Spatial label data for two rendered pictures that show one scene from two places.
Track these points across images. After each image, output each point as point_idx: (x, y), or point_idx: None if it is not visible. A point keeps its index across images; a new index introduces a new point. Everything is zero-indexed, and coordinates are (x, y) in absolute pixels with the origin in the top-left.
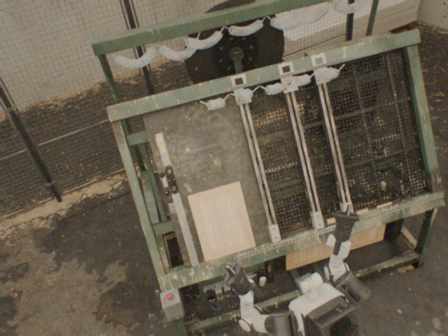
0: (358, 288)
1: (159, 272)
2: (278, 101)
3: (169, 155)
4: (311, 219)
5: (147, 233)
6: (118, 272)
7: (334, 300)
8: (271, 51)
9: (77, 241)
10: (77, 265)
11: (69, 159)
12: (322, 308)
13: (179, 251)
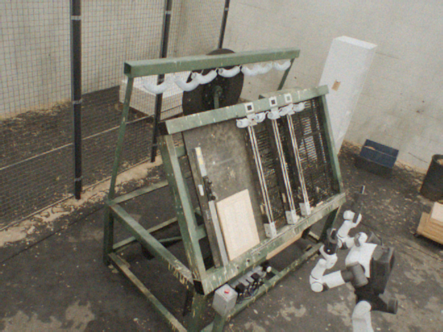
0: (378, 240)
1: (202, 275)
2: (264, 126)
3: None
4: (287, 217)
5: (193, 238)
6: (82, 312)
7: (377, 248)
8: (235, 92)
9: (12, 293)
10: (27, 317)
11: None
12: (375, 253)
13: (138, 279)
